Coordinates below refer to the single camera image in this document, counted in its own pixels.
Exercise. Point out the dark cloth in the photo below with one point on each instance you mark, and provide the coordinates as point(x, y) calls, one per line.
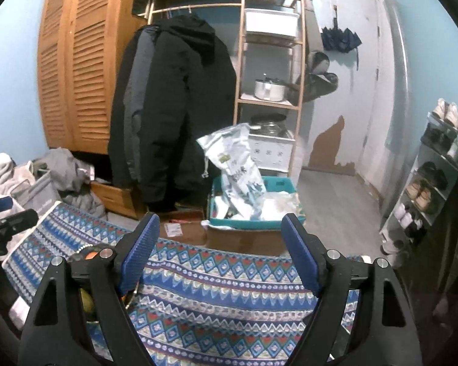
point(442, 259)

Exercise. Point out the white patterned cabinet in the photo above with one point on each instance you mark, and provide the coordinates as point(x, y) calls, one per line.
point(271, 152)

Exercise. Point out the glass shoe rack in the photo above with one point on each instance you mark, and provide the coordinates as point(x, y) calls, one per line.
point(435, 145)

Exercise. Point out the clear plastic bag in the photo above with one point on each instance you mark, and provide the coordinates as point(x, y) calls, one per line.
point(280, 206)

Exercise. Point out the cardboard box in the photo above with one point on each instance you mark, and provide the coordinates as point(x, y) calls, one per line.
point(244, 240)

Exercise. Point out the wide white storage bin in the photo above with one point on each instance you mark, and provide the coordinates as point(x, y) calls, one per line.
point(271, 21)

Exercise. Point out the green glass bowl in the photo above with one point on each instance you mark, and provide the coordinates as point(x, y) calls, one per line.
point(131, 299)

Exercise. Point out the black coat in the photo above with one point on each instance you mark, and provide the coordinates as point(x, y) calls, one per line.
point(183, 103)

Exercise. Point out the white cooking pot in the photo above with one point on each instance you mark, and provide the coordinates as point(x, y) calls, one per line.
point(269, 89)

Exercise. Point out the grey crumpled clothing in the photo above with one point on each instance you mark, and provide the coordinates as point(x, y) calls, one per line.
point(68, 171)

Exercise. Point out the large orange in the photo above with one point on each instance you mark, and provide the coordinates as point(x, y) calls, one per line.
point(91, 255)

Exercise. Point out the teal plastic basket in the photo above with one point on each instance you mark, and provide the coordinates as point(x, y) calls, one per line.
point(248, 224)

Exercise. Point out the pale blue door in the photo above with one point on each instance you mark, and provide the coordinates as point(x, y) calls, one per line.
point(351, 91)

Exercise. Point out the olive hooded jacket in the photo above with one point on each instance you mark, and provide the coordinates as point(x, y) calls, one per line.
point(318, 84)

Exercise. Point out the shoe rack with shoes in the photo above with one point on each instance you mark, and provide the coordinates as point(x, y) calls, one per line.
point(420, 194)

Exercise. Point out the yellow green mango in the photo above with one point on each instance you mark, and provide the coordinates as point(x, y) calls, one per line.
point(87, 300)

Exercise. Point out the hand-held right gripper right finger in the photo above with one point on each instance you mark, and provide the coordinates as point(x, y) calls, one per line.
point(303, 255)

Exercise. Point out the blue patterned tablecloth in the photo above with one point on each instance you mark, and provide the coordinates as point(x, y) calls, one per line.
point(221, 301)

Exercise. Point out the wooden clothes rail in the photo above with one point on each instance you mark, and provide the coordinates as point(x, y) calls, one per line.
point(198, 7)

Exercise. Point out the wooden shelf rack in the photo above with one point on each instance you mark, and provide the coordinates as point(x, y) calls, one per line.
point(299, 64)

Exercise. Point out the small red white packet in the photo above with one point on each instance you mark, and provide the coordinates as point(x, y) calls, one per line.
point(173, 228)

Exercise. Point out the wooden louvered wardrobe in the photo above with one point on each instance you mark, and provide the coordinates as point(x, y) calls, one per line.
point(84, 64)

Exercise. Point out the grey fabric bin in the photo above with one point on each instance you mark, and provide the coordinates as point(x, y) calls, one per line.
point(42, 194)

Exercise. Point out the steel pot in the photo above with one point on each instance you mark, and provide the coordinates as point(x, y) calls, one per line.
point(269, 124)

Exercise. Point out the wooden drawer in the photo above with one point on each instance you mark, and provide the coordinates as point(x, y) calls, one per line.
point(118, 198)

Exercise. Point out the silver pipe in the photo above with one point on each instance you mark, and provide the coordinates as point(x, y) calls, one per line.
point(399, 64)

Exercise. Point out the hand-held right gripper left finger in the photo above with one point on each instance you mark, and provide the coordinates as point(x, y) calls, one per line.
point(139, 251)

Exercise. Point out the grey coat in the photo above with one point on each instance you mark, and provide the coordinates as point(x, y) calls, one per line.
point(137, 84)

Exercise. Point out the dark folded umbrella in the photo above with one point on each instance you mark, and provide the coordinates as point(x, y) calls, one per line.
point(339, 40)

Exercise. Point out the white rice bag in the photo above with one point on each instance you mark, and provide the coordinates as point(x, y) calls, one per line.
point(236, 167)

